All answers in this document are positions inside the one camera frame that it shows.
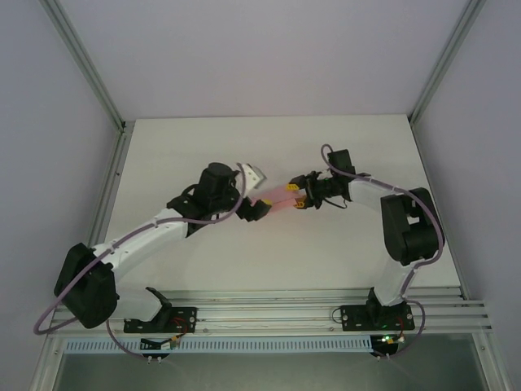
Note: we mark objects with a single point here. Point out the connector board with green light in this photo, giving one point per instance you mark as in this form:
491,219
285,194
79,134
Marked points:
386,340

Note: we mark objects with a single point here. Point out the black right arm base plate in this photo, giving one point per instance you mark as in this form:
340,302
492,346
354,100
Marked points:
354,317

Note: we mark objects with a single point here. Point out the aluminium table side rail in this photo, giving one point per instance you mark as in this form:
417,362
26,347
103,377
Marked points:
114,171

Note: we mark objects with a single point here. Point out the small connector circuit board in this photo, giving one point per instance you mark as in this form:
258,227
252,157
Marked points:
159,345

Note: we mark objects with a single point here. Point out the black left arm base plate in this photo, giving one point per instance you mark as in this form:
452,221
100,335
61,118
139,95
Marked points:
183,315

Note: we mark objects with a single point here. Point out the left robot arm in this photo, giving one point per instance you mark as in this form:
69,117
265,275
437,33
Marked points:
138,240

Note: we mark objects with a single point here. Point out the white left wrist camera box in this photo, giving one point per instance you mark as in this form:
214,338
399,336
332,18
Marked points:
252,175

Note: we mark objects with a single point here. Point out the aluminium mounting rail beam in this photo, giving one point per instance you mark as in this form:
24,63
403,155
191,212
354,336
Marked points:
264,315

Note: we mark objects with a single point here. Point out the pink cardboard box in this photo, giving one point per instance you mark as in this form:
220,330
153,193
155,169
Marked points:
278,197

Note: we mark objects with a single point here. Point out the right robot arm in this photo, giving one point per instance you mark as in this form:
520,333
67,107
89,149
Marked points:
411,228

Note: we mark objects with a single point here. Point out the aluminium frame post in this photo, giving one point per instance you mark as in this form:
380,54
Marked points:
447,61
89,67

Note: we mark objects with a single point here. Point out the grey metal panel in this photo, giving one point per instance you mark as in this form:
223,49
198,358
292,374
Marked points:
264,374

